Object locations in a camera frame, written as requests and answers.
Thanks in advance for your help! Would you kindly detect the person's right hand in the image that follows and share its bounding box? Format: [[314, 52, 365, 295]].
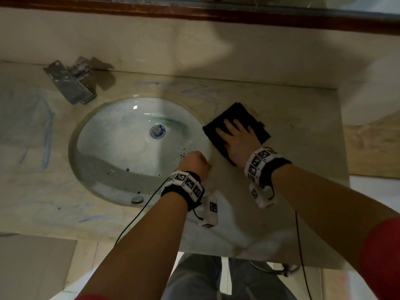
[[215, 118, 262, 168]]

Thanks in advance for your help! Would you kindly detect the person's left hand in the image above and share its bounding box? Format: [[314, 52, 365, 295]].
[[173, 150, 213, 182]]

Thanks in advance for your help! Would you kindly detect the black cloth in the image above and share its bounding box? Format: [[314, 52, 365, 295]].
[[202, 102, 272, 167]]

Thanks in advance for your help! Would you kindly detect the person's right forearm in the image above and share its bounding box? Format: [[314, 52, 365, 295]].
[[271, 164, 399, 272]]

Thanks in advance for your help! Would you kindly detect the person's left forearm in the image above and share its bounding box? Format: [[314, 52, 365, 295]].
[[80, 192, 188, 300]]

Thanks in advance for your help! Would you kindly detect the chrome sink drain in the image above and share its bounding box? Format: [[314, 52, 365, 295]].
[[150, 124, 167, 140]]

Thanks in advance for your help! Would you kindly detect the white oval sink basin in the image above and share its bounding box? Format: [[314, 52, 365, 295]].
[[68, 96, 213, 207]]

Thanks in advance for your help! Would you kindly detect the wood framed mirror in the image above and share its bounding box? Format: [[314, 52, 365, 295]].
[[0, 0, 400, 36]]

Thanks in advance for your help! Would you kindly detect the beige stone tub ledge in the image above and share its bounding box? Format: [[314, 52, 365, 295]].
[[343, 110, 400, 179]]

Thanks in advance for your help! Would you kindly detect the chrome faucet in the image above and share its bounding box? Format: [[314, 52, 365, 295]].
[[43, 56, 98, 106]]

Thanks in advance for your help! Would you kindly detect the red shirt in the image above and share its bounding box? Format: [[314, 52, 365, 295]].
[[75, 217, 400, 300]]

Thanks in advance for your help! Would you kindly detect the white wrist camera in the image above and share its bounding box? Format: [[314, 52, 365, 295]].
[[198, 193, 219, 228], [249, 182, 277, 209]]

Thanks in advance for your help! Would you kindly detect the black cable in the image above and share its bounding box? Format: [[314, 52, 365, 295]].
[[295, 210, 313, 300], [114, 177, 171, 247]]

